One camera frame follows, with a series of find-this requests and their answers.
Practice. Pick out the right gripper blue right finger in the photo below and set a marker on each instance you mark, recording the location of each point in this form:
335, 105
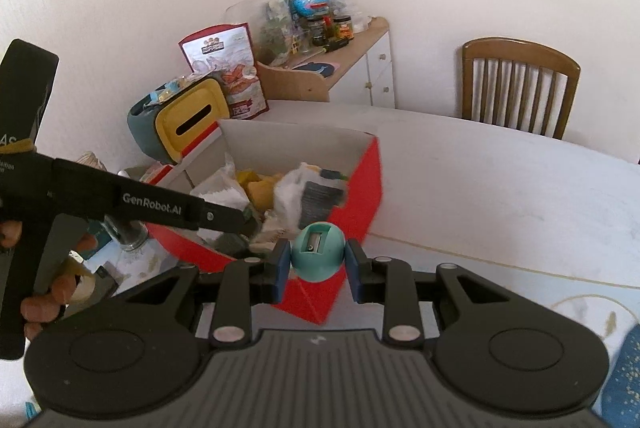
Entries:
358, 270

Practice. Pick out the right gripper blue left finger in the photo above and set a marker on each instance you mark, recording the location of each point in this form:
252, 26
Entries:
278, 266

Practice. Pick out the teal round sharpener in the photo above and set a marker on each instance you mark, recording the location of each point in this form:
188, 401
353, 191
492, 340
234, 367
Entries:
318, 252

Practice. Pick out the black items small bag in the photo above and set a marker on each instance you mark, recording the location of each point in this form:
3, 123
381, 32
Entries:
318, 202

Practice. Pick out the yellow plush toy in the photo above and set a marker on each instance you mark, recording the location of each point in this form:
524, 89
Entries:
259, 188

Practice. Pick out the silver foil bag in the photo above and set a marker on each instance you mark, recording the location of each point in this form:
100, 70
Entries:
240, 246

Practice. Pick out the person left hand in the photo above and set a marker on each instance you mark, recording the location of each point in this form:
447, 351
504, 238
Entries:
43, 308

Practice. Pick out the red cardboard box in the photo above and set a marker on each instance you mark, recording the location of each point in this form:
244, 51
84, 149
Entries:
270, 147

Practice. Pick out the yellow green tissue box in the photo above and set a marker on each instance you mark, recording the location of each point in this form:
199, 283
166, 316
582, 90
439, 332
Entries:
169, 119

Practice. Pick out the wooden side cabinet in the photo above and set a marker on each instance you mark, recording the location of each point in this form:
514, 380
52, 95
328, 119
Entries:
360, 73

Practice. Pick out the screwdriver yellow black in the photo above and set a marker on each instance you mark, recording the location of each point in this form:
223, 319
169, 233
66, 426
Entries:
335, 44

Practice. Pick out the red white snack bag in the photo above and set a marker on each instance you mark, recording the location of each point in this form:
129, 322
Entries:
225, 51

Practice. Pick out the glass jar orange contents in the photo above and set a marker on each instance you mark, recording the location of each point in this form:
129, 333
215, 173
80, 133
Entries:
343, 28

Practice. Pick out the wooden chair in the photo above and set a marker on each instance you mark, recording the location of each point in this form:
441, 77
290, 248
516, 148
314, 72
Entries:
518, 84

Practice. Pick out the blue globe toy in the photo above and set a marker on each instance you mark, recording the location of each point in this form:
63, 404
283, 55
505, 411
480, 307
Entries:
311, 1

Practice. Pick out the blue placemat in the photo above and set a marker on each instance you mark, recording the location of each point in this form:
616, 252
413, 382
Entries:
620, 398

